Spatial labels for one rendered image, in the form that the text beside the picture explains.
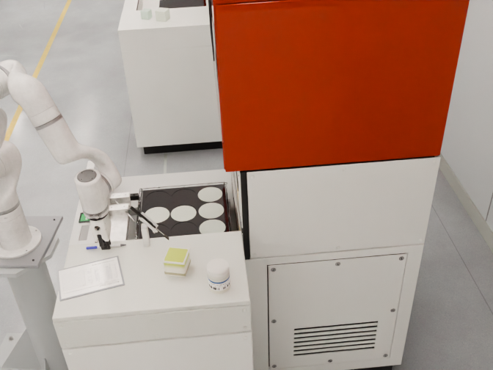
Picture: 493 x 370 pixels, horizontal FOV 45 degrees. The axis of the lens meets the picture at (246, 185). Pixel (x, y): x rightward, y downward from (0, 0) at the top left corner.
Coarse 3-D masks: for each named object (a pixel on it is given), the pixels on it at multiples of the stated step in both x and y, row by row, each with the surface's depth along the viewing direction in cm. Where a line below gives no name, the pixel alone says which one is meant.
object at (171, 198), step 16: (144, 192) 246; (160, 192) 246; (176, 192) 246; (192, 192) 245; (224, 192) 244; (144, 208) 237; (224, 208) 236; (160, 224) 229; (176, 224) 229; (192, 224) 229; (224, 224) 228
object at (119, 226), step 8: (112, 216) 238; (120, 216) 237; (128, 216) 238; (112, 224) 233; (120, 224) 233; (128, 224) 236; (112, 232) 229; (120, 232) 229; (112, 240) 226; (120, 240) 225
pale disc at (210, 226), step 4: (208, 220) 230; (212, 220) 230; (216, 220) 230; (204, 224) 228; (208, 224) 228; (212, 224) 228; (216, 224) 228; (220, 224) 228; (200, 228) 226; (204, 228) 226; (208, 228) 226; (212, 228) 226; (216, 228) 226; (220, 228) 226; (224, 228) 226; (200, 232) 225; (204, 232) 225; (208, 232) 224; (212, 232) 224; (216, 232) 224; (220, 232) 224
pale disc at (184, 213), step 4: (176, 208) 237; (180, 208) 237; (184, 208) 237; (188, 208) 237; (192, 208) 236; (172, 212) 235; (176, 212) 235; (180, 212) 235; (184, 212) 235; (188, 212) 235; (192, 212) 235; (196, 212) 234; (172, 216) 233; (176, 216) 233; (180, 216) 233; (184, 216) 233; (188, 216) 233; (192, 216) 233; (180, 220) 231; (184, 220) 230
